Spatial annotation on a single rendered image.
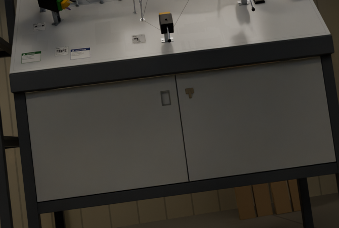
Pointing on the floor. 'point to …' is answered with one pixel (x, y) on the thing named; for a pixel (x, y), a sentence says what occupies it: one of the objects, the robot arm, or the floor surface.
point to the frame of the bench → (213, 184)
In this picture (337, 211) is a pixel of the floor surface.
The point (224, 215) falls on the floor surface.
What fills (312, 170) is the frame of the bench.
